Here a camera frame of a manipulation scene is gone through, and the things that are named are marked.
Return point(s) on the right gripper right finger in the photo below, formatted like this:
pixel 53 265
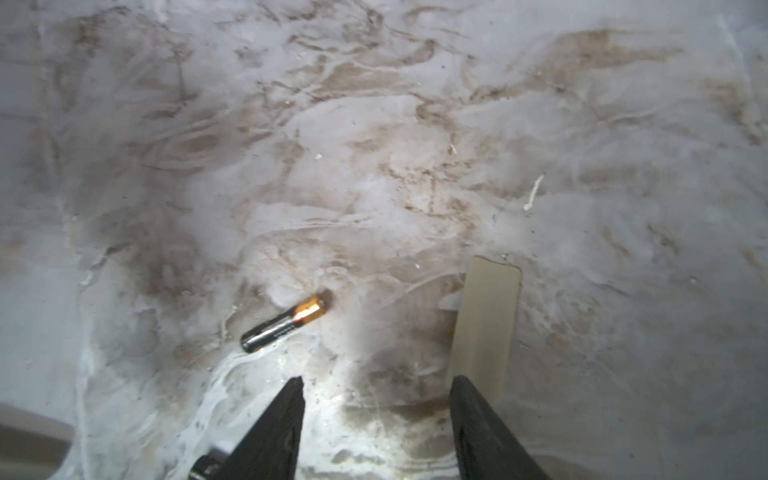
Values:
pixel 485 447

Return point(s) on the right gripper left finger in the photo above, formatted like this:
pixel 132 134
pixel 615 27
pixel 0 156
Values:
pixel 270 448

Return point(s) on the beige battery cover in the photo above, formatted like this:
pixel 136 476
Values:
pixel 485 326

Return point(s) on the black copper AAA battery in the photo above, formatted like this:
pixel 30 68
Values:
pixel 296 317

